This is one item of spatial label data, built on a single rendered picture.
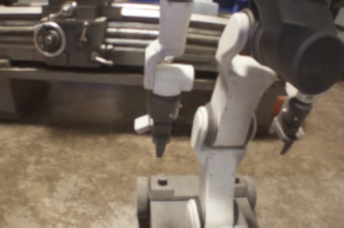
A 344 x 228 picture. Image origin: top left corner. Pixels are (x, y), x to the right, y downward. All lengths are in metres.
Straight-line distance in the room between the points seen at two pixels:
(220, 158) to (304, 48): 0.53
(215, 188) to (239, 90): 0.37
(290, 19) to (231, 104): 0.33
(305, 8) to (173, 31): 0.27
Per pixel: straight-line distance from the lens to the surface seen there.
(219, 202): 0.86
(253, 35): 0.50
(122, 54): 1.62
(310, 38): 0.39
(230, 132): 0.73
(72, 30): 1.48
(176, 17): 0.49
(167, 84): 0.57
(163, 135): 0.68
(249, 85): 0.64
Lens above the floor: 1.02
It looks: 27 degrees down
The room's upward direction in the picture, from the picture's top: 7 degrees clockwise
